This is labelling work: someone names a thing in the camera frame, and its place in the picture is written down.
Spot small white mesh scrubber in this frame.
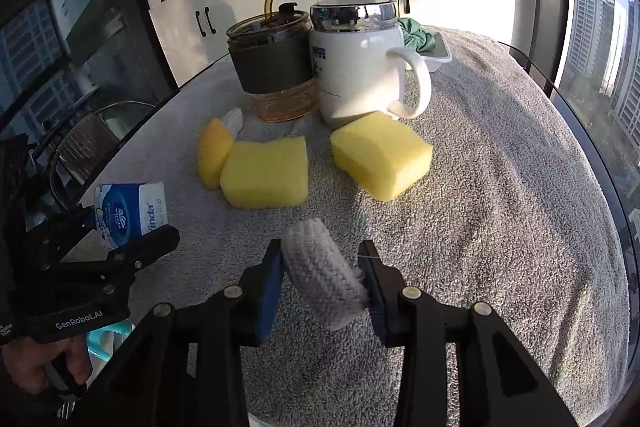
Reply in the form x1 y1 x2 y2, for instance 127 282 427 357
220 107 246 140

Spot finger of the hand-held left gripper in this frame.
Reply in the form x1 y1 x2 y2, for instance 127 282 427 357
20 202 97 259
60 224 181 280

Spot teal plastic object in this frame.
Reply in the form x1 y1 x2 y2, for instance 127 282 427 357
86 322 135 360

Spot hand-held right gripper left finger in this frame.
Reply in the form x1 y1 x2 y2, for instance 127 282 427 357
75 238 286 427

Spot black window frame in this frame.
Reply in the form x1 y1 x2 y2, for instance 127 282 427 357
520 0 576 98

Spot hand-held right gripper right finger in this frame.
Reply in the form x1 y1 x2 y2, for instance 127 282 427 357
357 239 581 427

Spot yellow oval sponge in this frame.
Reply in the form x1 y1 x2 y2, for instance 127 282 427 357
196 117 235 190

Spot white mug chrome lid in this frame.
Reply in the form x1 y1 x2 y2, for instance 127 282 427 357
308 0 432 130

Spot yellow block sponge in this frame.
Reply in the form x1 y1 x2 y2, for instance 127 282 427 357
220 138 309 209
330 112 434 202

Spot green patterned cloth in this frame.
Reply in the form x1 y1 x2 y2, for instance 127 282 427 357
397 18 441 54

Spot blue tissue packet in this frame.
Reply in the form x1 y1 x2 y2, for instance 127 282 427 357
94 181 170 253

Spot metal frame chair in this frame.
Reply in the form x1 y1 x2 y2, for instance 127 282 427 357
30 101 158 208

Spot white plastic tray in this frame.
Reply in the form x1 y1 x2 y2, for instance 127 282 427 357
417 29 453 68

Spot person's left hand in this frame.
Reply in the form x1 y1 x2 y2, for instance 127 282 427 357
0 336 94 397

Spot amber glass cup green sleeve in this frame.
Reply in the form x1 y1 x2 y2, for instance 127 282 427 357
226 2 319 124

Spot white braided cotton rope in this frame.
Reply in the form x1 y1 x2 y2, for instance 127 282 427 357
280 217 368 332

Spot apartment buildings outside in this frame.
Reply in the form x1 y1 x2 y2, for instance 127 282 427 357
565 0 640 132

